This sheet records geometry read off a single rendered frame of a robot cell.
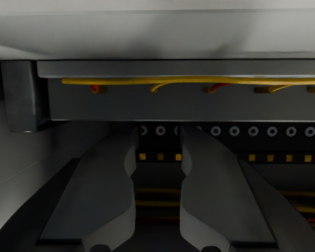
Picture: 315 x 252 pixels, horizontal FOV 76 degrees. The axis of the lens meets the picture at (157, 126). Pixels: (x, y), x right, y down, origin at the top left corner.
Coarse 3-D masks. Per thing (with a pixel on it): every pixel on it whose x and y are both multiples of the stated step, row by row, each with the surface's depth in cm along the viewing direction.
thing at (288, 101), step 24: (48, 96) 8; (72, 96) 8; (96, 96) 8; (120, 96) 8; (144, 96) 8; (168, 96) 8; (192, 96) 8; (216, 96) 8; (240, 96) 8; (264, 96) 8; (288, 96) 8; (312, 96) 8; (96, 120) 9; (120, 120) 8; (144, 120) 8; (168, 120) 8; (192, 120) 8; (216, 120) 8; (240, 120) 8; (264, 120) 8; (288, 120) 8; (312, 120) 8
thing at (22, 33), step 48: (0, 0) 3; (48, 0) 3; (96, 0) 3; (144, 0) 3; (192, 0) 3; (240, 0) 3; (288, 0) 3; (0, 48) 6; (48, 48) 6; (96, 48) 6; (144, 48) 6; (192, 48) 6; (240, 48) 6; (288, 48) 6; (0, 96) 8; (0, 144) 8; (48, 144) 12
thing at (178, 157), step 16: (208, 128) 23; (224, 128) 22; (240, 128) 22; (304, 128) 22; (144, 144) 23; (160, 144) 23; (176, 144) 23; (224, 144) 23; (240, 144) 23; (256, 144) 23; (272, 144) 23; (288, 144) 23; (304, 144) 22; (144, 160) 23; (160, 160) 23; (176, 160) 23; (256, 160) 23; (272, 160) 23; (288, 160) 23; (304, 160) 22
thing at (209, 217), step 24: (192, 144) 10; (216, 144) 10; (192, 168) 9; (216, 168) 9; (240, 168) 8; (192, 192) 7; (216, 192) 7; (240, 192) 7; (192, 216) 7; (216, 216) 7; (240, 216) 7; (192, 240) 7; (216, 240) 6; (240, 240) 6; (264, 240) 6
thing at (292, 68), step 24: (48, 72) 8; (72, 72) 8; (96, 72) 8; (120, 72) 8; (144, 72) 7; (168, 72) 7; (192, 72) 7; (216, 72) 7; (240, 72) 7; (264, 72) 7; (288, 72) 7; (312, 72) 7
